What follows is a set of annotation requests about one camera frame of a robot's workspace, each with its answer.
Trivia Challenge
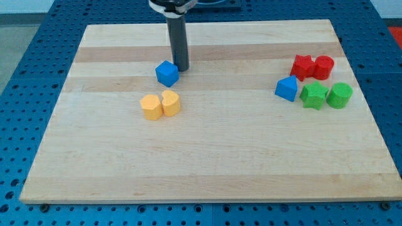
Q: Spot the blue pentagon house block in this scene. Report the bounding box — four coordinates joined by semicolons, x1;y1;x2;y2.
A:
274;75;298;102

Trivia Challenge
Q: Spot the blue cube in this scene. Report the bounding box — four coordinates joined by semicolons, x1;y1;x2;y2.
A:
155;61;180;87

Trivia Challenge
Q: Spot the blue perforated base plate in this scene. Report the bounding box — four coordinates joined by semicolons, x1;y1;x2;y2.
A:
1;0;401;225

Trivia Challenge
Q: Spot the yellow heart block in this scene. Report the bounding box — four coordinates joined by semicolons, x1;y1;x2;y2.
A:
161;90;181;117

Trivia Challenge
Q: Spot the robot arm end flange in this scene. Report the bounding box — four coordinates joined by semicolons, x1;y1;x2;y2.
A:
148;0;198;19

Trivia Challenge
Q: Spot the wooden board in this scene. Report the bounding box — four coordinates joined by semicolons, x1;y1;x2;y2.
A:
19;19;401;204

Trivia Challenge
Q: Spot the red cylinder block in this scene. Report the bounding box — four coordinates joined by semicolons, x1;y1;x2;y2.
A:
313;55;335;80

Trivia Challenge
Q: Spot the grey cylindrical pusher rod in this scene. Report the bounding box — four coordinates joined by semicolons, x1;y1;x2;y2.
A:
166;15;190;72

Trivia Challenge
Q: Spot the yellow pentagon block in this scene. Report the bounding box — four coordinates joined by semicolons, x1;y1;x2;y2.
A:
140;94;163;121

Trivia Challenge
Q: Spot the green star block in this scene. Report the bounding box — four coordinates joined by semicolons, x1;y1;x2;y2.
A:
300;82;329;110

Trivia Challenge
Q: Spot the green cylinder block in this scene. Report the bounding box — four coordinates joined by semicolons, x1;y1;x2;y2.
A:
326;82;353;109

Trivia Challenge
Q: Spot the red star block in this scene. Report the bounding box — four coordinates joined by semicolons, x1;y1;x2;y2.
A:
290;55;315;82

